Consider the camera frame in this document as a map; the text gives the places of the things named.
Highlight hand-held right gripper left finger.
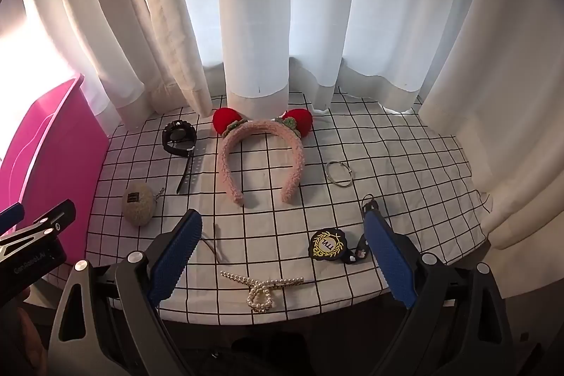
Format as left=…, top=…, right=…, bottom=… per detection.
left=48, top=209, right=203, bottom=376

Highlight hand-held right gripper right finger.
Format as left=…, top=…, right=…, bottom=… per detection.
left=362, top=209, right=516, bottom=376

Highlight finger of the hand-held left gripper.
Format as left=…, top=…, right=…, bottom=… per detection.
left=0, top=200, right=76, bottom=250
left=0, top=203, right=24, bottom=232

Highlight thin dark headband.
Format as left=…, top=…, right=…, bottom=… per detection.
left=200, top=223, right=223, bottom=262

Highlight black polka dot hair bow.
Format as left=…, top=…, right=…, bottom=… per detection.
left=348, top=195, right=382, bottom=266

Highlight pink plastic tub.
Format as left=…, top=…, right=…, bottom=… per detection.
left=0, top=73, right=110, bottom=271

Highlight beige plush keychain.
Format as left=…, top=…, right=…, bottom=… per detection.
left=122, top=186, right=167, bottom=227

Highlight metal ring bangle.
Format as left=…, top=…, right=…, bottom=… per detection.
left=325, top=161, right=354, bottom=186

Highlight pearl bow hair clip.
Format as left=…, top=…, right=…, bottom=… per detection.
left=219, top=270, right=306, bottom=315

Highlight black round gold-wreath badge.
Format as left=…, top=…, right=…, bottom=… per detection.
left=311, top=228, right=350, bottom=262

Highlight white black grid tablecloth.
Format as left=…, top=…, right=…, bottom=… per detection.
left=86, top=87, right=492, bottom=321

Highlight pink fluffy strawberry headband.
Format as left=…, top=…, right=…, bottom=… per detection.
left=212, top=107, right=314, bottom=207

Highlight cream curtain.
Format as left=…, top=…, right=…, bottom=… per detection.
left=418, top=0, right=564, bottom=251
left=112, top=0, right=213, bottom=125

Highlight white sheer curtain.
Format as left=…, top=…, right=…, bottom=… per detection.
left=9, top=0, right=490, bottom=130

